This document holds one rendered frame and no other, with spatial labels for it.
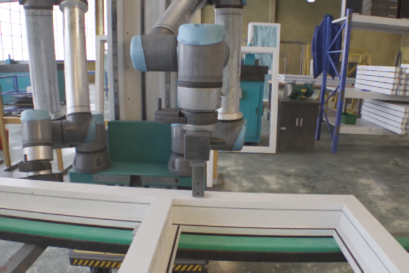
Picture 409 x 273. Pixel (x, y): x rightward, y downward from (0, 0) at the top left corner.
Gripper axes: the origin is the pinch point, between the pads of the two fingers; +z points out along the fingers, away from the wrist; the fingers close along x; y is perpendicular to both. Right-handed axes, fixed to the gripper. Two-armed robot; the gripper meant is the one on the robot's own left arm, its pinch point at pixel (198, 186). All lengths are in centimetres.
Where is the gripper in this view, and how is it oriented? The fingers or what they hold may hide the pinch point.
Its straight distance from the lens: 62.9
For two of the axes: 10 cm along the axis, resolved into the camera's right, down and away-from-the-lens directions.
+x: 0.5, -2.6, 9.7
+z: -0.2, 9.7, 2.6
